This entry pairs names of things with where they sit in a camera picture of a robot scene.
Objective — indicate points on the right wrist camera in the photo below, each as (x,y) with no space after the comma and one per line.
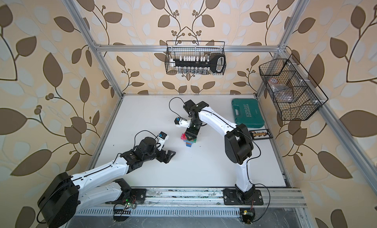
(181,122)

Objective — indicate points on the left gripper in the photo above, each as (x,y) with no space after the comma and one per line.
(169,157)

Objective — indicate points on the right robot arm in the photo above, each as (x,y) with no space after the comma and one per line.
(238,143)

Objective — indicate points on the pink small lego brick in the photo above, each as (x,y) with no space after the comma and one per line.
(183,137)

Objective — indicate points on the black socket tool set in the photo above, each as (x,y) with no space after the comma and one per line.
(208,64)

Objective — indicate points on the black tray of bits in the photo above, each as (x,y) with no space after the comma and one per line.
(261,134)

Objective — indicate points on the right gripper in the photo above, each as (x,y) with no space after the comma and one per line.
(192,133)

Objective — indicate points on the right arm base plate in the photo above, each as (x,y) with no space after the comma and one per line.
(237,197)

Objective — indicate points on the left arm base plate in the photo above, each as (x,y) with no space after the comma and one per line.
(134,196)

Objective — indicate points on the back wire basket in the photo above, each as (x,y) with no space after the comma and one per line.
(176,48)

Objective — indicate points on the plastic bag in basket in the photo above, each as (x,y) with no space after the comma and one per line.
(281,92)

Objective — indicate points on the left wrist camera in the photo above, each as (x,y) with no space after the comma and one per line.
(162,138)

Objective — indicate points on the aluminium front rail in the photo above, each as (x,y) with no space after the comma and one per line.
(215,197)

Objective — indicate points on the right wall wire basket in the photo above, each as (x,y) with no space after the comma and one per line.
(293,90)

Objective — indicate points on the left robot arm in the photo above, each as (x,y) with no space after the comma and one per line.
(68,195)

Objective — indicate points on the green plastic tool case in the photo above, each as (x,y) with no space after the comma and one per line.
(246,111)

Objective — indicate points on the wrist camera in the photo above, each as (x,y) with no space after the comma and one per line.
(162,138)
(181,122)

